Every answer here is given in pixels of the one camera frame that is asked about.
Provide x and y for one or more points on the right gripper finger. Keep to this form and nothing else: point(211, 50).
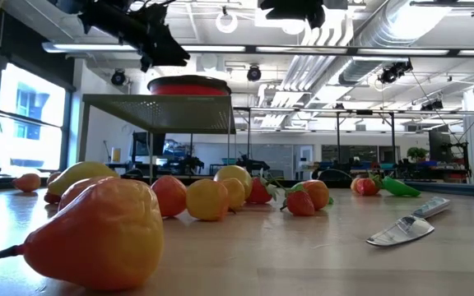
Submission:
point(286, 6)

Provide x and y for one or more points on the red collapsible bowl grey rim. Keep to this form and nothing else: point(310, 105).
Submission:
point(187, 88)

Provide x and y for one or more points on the yellow toy lemon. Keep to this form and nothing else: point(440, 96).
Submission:
point(233, 172)

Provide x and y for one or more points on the small orange toy peach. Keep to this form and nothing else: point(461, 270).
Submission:
point(53, 177)
point(27, 182)
point(318, 192)
point(237, 193)

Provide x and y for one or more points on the green toy pear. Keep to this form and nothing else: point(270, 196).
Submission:
point(330, 200)

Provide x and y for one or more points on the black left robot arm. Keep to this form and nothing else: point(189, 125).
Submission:
point(85, 6)

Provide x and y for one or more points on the black ceiling spotlight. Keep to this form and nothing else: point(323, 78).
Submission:
point(118, 78)
point(254, 73)

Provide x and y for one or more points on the pale green perforated metal shelf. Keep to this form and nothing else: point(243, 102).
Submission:
point(159, 113)

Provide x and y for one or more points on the black monitor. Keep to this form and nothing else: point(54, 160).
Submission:
point(148, 144)

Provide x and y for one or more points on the yellow canister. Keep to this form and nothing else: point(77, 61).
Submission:
point(116, 155)

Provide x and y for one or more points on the yellow toy mango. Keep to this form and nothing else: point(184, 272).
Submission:
point(80, 172)

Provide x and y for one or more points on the red-orange toy apple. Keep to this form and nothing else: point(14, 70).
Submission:
point(169, 195)

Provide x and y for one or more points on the small orange toy pear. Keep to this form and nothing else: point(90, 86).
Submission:
point(74, 190)
point(206, 199)
point(97, 234)

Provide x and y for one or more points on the red toy strawberry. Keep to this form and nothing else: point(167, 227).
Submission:
point(300, 203)
point(257, 192)
point(51, 198)
point(367, 187)

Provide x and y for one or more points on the green potted plant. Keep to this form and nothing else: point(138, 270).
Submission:
point(417, 153)

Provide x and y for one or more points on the red-yellow toy peach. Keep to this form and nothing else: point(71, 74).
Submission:
point(354, 185)

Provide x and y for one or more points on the green toy kiwi slice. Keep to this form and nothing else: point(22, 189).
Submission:
point(399, 188)

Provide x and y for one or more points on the silver toy knife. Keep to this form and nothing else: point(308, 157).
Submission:
point(401, 230)

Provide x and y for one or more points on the black ceiling camera cluster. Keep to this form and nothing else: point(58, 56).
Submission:
point(393, 73)

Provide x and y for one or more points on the black gantry frame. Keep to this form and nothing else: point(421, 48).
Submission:
point(393, 135)

